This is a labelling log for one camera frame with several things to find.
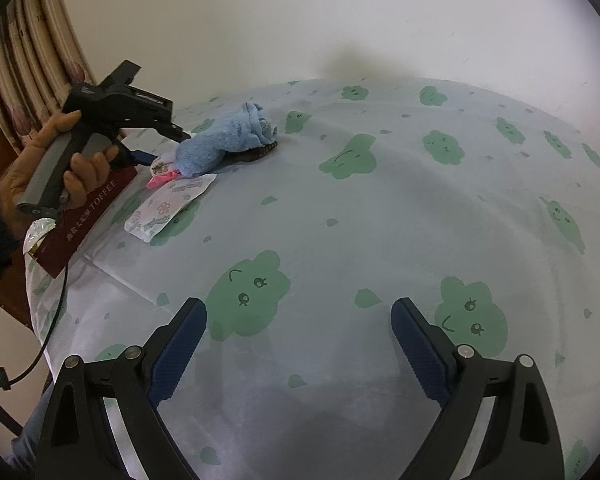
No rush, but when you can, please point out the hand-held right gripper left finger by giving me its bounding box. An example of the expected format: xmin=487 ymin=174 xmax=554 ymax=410
xmin=35 ymin=297 xmax=208 ymax=480

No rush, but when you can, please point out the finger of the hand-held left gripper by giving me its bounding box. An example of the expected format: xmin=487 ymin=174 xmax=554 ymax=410
xmin=111 ymin=141 xmax=154 ymax=168
xmin=152 ymin=121 xmax=194 ymax=144

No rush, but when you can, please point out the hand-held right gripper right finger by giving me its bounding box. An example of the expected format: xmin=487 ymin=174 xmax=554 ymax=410
xmin=391 ymin=297 xmax=564 ymax=480

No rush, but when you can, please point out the small white printed sock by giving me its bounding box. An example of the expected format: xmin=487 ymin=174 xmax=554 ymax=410
xmin=149 ymin=151 xmax=182 ymax=174

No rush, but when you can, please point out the blue fluffy sock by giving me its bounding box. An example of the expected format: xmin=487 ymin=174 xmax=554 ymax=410
xmin=174 ymin=101 xmax=279 ymax=178

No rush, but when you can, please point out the red tin box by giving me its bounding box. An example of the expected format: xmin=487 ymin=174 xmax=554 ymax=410
xmin=27 ymin=164 xmax=139 ymax=281

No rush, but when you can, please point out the person's left hand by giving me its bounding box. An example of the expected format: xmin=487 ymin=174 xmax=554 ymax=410
xmin=0 ymin=110 xmax=121 ymax=237

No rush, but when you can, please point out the floral print packet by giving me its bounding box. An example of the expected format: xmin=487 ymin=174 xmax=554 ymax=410
xmin=124 ymin=174 xmax=217 ymax=241

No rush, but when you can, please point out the beige patterned curtain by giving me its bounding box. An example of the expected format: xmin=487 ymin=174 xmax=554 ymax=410
xmin=0 ymin=0 xmax=98 ymax=153

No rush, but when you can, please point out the green cloud print bed sheet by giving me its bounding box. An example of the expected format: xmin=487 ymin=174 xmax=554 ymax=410
xmin=25 ymin=76 xmax=600 ymax=480

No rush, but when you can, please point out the black cable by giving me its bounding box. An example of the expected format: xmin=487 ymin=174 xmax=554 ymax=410
xmin=0 ymin=260 xmax=70 ymax=392

